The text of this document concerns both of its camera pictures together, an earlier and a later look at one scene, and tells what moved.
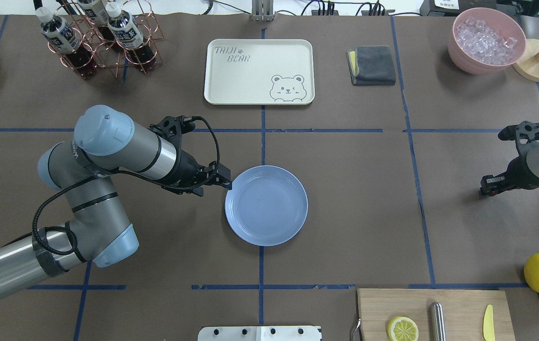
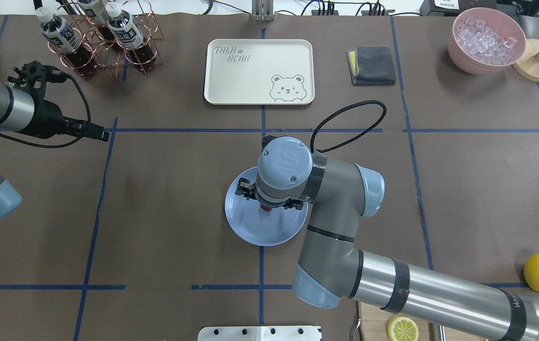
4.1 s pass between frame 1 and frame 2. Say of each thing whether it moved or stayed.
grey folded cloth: stayed
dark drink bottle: stayed
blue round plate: stayed
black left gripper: moved
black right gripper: moved
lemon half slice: stayed
